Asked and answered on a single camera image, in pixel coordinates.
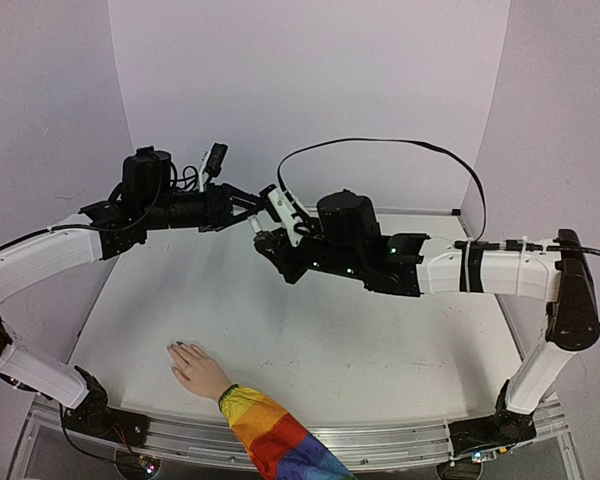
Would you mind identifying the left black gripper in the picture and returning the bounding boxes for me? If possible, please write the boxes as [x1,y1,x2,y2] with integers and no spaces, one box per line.
[143,182,268,233]

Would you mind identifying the rainbow sleeve forearm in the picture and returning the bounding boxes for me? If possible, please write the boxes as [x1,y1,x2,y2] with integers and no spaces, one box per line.
[218,384,355,480]

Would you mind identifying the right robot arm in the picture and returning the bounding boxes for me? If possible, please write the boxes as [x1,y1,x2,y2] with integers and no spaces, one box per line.
[248,188,600,415]

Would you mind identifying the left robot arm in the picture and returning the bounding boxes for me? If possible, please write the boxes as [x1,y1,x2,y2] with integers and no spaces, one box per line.
[0,144,265,437]

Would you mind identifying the mannequin hand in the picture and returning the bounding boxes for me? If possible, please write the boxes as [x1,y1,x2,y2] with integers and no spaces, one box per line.
[167,342,233,402]

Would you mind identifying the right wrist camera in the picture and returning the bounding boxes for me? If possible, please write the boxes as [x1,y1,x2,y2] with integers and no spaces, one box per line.
[260,184,313,247]

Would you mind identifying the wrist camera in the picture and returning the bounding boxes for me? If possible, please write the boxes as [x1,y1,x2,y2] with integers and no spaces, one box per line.
[260,184,313,247]
[198,143,228,192]

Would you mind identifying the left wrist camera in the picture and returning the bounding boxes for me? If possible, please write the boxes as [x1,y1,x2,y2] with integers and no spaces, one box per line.
[198,143,228,192]

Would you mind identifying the right black camera cable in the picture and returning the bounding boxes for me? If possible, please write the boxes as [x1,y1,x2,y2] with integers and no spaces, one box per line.
[276,137,488,243]

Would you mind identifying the aluminium front rail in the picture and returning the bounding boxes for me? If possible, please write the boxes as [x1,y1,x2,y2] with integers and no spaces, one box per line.
[46,371,567,479]

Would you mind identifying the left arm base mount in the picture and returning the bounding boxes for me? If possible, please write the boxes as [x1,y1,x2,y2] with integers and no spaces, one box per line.
[61,366,150,447]

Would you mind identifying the left base black cable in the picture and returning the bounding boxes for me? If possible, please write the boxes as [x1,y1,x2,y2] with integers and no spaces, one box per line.
[57,399,146,466]

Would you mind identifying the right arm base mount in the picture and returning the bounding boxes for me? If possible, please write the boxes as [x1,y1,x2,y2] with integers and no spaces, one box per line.
[449,380,536,460]

